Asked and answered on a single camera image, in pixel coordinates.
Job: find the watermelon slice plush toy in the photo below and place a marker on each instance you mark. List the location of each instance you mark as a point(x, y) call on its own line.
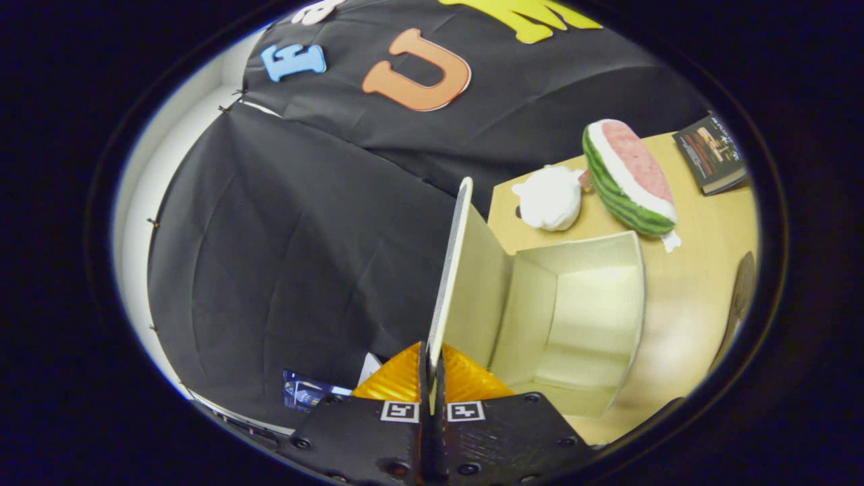
point(628, 175)

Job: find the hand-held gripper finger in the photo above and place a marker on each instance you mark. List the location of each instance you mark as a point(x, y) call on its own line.
point(424, 432)
point(439, 432)

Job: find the brown shoe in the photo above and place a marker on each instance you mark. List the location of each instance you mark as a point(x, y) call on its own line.
point(741, 297)

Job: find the white paper sheet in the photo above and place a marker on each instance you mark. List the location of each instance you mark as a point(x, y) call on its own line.
point(368, 370)

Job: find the white plush toy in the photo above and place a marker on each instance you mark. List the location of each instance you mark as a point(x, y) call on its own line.
point(550, 199)

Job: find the black cover book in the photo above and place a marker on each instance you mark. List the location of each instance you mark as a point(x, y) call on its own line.
point(712, 152)

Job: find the black backdrop cloth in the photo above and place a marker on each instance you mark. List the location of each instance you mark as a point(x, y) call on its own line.
point(304, 256)

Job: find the foldable fabric storage box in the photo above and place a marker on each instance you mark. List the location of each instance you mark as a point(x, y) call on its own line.
point(574, 317)

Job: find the blue printed item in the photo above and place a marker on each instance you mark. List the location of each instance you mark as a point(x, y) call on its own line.
point(310, 391)

